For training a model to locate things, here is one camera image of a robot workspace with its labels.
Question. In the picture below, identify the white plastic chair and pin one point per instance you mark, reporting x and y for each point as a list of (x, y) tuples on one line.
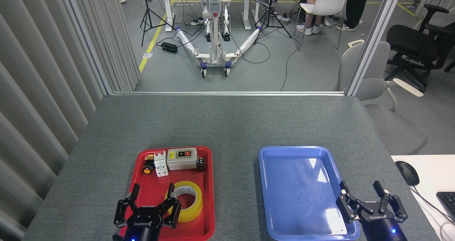
[(327, 1)]

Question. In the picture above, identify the grey office chair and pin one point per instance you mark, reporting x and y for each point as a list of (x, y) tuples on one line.
[(391, 127)]

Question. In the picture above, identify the white circuit breaker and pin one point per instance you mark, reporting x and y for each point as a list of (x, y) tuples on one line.
[(161, 164)]

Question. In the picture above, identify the black knob switch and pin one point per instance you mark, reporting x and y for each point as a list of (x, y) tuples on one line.
[(201, 164)]

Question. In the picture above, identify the white desk leg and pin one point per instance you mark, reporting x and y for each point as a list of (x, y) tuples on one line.
[(169, 13), (246, 13)]

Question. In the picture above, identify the red plastic tray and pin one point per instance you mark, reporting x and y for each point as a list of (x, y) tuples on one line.
[(149, 189)]

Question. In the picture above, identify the black computer mouse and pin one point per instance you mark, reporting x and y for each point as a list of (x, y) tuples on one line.
[(407, 172)]

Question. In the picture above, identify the black keyboard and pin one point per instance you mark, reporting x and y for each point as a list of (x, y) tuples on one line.
[(448, 203)]

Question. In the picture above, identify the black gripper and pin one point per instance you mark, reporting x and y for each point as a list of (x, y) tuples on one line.
[(380, 230), (142, 226)]

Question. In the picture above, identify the grey push button switch box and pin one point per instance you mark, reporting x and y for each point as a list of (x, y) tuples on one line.
[(181, 160)]

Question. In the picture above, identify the orange push button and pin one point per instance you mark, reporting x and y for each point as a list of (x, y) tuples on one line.
[(147, 169)]

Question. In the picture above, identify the black office chair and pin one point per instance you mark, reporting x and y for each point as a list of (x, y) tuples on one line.
[(408, 42)]

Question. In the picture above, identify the seated person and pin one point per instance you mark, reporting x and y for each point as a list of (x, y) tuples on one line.
[(308, 24)]

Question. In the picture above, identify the small yellow black component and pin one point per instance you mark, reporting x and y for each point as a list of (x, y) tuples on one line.
[(149, 157)]

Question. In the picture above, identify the white side table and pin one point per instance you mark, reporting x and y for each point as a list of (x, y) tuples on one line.
[(432, 170)]

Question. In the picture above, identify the black power adapter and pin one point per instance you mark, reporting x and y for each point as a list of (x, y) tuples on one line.
[(169, 47)]

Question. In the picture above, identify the yellow tape roll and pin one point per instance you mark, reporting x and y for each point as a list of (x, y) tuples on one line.
[(195, 206)]

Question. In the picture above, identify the white wheeled stand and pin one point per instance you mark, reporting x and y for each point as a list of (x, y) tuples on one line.
[(215, 52)]

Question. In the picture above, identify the blue plastic tray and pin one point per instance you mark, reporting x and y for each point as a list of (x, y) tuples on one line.
[(295, 191)]

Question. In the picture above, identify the white paper floor label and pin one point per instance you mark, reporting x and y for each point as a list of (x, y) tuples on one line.
[(148, 55)]

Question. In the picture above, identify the silver frame post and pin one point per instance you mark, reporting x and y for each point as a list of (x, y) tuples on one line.
[(373, 38)]

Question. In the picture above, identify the black tripod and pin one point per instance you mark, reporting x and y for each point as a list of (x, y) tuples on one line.
[(271, 13), (146, 15)]

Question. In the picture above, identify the silver frame rail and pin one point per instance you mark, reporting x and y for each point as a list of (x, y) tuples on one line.
[(227, 93)]

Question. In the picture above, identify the standing person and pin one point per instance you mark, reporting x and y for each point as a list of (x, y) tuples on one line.
[(355, 6)]

